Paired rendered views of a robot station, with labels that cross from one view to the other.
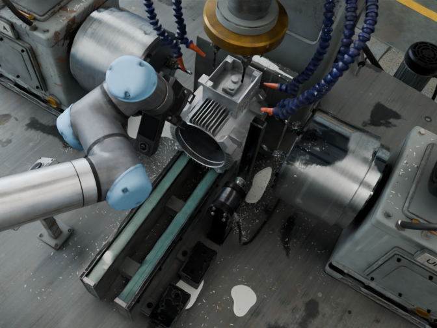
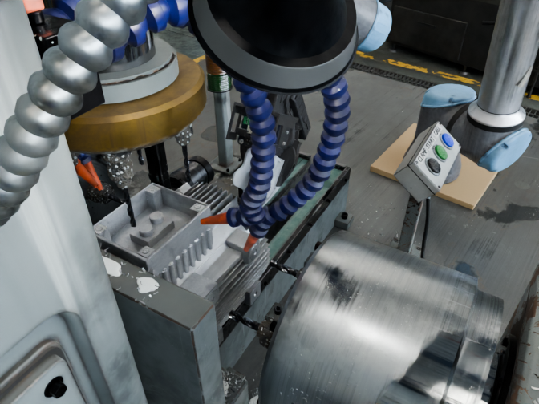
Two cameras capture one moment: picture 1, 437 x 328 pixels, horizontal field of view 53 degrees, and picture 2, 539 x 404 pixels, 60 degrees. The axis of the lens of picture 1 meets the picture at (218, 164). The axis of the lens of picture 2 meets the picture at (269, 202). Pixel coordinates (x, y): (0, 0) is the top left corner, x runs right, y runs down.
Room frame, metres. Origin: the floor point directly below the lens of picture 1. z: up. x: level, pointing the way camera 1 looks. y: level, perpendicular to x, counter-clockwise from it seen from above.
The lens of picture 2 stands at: (1.15, 0.22, 1.52)
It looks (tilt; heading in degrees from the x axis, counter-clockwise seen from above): 38 degrees down; 188
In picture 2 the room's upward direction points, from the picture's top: straight up
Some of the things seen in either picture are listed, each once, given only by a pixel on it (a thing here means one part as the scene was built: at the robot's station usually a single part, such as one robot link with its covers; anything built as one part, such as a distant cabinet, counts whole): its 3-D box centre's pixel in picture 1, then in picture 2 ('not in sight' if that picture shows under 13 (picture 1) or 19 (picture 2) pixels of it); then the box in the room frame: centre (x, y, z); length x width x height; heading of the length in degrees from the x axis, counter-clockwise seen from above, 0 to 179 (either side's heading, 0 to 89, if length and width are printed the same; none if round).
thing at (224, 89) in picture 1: (231, 88); (154, 238); (0.73, 0.00, 1.11); 0.12 x 0.11 x 0.07; 157
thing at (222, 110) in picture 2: not in sight; (220, 95); (0.09, -0.07, 1.01); 0.08 x 0.08 x 0.42; 68
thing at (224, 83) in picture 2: not in sight; (219, 78); (0.09, -0.07, 1.05); 0.06 x 0.06 x 0.04
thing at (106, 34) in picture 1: (113, 54); (419, 373); (0.83, 0.34, 1.04); 0.37 x 0.25 x 0.25; 68
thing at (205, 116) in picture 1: (220, 120); (182, 269); (0.69, 0.02, 1.02); 0.20 x 0.19 x 0.19; 157
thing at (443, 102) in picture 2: not in sight; (446, 114); (0.06, 0.50, 0.98); 0.13 x 0.12 x 0.14; 37
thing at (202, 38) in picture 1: (247, 90); (105, 373); (0.85, -0.04, 0.97); 0.30 x 0.11 x 0.34; 68
